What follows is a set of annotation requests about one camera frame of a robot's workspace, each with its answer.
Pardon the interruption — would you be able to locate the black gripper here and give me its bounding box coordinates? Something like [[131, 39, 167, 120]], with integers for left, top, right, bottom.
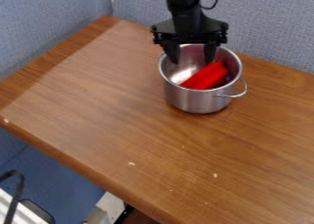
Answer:
[[151, 6, 229, 64]]

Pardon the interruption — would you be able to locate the red plastic block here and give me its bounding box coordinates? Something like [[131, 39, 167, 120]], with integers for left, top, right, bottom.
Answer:
[[180, 62, 230, 90]]

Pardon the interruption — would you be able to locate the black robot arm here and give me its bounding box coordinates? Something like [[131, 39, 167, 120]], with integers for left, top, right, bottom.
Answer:
[[150, 0, 229, 64]]

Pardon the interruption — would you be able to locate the white ribbed box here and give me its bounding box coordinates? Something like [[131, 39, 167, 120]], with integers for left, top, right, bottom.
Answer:
[[0, 188, 47, 224]]

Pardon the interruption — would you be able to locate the metal pot with handles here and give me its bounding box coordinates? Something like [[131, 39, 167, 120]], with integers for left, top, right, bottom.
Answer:
[[158, 44, 247, 114]]

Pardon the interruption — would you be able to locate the white table leg bracket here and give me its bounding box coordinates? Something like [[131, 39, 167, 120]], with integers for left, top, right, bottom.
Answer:
[[83, 192, 126, 224]]

